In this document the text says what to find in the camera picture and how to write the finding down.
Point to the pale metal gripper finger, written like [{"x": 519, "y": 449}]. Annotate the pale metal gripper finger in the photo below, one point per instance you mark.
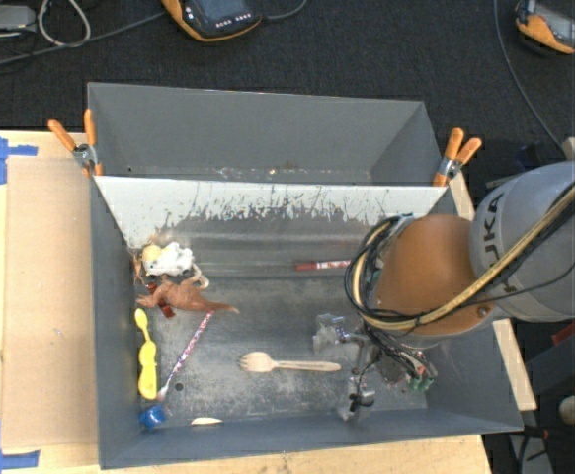
[
  {"x": 360, "y": 397},
  {"x": 328, "y": 334}
]

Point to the red and white pen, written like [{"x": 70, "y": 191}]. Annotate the red and white pen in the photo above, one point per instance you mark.
[{"x": 319, "y": 265}]

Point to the pale wooden fork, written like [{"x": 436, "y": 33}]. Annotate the pale wooden fork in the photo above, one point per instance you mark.
[{"x": 263, "y": 363}]

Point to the striped thin stick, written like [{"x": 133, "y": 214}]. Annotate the striped thin stick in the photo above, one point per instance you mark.
[{"x": 188, "y": 348}]

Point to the orange toy dinosaur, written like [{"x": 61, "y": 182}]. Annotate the orange toy dinosaur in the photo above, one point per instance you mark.
[{"x": 184, "y": 298}]

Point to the cream oval piece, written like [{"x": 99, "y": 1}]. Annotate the cream oval piece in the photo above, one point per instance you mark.
[{"x": 206, "y": 420}]

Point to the red-brown small piece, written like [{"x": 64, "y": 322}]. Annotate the red-brown small piece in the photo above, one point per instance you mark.
[{"x": 165, "y": 309}]

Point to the white toy animal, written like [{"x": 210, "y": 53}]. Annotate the white toy animal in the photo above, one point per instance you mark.
[{"x": 171, "y": 260}]

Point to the yellow sunglasses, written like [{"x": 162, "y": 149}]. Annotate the yellow sunglasses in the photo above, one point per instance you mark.
[{"x": 147, "y": 363}]

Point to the blue cap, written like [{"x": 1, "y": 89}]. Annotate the blue cap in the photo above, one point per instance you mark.
[{"x": 152, "y": 417}]

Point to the grey metal bin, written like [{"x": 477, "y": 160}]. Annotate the grey metal bin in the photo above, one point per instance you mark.
[{"x": 268, "y": 131}]

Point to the brown cardboard board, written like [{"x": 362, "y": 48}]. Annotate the brown cardboard board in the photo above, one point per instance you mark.
[{"x": 45, "y": 289}]

